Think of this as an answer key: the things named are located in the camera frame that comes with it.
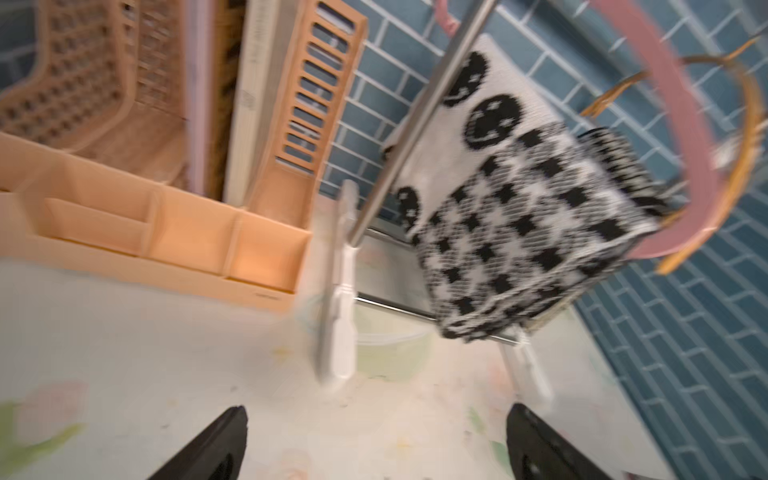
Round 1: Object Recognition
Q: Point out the pink clothes hanger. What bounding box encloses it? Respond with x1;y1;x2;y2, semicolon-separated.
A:
431;0;730;262

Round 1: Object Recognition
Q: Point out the white steel clothes rack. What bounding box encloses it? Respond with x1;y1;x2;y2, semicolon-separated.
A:
314;0;556;409

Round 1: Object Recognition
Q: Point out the orange plastic file organizer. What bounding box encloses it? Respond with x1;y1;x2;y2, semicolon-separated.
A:
1;1;368;312

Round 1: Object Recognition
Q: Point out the beige folder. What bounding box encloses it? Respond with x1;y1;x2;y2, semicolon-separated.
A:
223;1;298;207

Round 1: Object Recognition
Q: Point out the orange clothes hanger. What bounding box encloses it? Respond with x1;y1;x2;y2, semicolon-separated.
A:
584;28;767;275

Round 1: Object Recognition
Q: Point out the purple folder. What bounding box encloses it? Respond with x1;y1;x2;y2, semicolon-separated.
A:
183;0;216;196

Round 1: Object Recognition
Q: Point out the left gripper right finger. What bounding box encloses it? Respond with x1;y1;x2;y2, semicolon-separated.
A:
506;403;610;480

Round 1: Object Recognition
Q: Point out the smiley face grey scarf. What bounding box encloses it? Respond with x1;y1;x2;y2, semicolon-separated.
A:
391;34;660;341

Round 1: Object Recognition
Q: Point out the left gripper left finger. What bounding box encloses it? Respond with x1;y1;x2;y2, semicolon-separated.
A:
149;406;248;480

